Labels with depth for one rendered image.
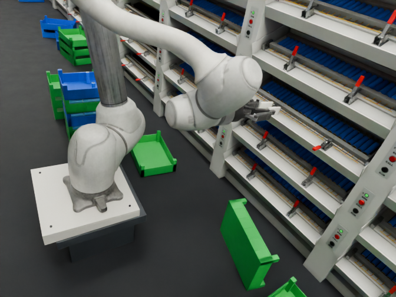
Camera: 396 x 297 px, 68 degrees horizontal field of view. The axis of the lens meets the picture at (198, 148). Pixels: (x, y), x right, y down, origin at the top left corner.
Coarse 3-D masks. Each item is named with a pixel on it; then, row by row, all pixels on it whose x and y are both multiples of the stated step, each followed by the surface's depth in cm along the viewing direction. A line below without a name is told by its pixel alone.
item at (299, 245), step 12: (180, 132) 196; (204, 144) 180; (204, 156) 179; (240, 180) 159; (240, 192) 158; (252, 192) 153; (264, 204) 147; (276, 216) 142; (276, 228) 142; (288, 228) 137; (300, 240) 132; (336, 276) 120; (336, 288) 121; (348, 288) 117
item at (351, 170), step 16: (272, 80) 136; (256, 96) 131; (288, 128) 116; (304, 128) 115; (304, 144) 113; (320, 144) 108; (336, 160) 103; (352, 160) 102; (368, 160) 97; (352, 176) 100
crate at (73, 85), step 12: (60, 72) 154; (72, 72) 159; (84, 72) 162; (60, 84) 155; (72, 84) 159; (84, 84) 161; (96, 84) 163; (72, 96) 146; (84, 96) 149; (96, 96) 152
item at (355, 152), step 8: (264, 96) 129; (272, 96) 126; (280, 104) 122; (288, 112) 120; (296, 112) 118; (304, 120) 114; (312, 128) 113; (320, 128) 110; (328, 136) 108; (336, 144) 106; (344, 144) 104; (352, 152) 102; (360, 152) 100
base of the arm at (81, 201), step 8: (112, 184) 109; (72, 192) 106; (80, 192) 103; (104, 192) 106; (112, 192) 110; (120, 192) 112; (72, 200) 105; (80, 200) 104; (88, 200) 105; (96, 200) 104; (104, 200) 105; (112, 200) 109; (80, 208) 103; (104, 208) 106
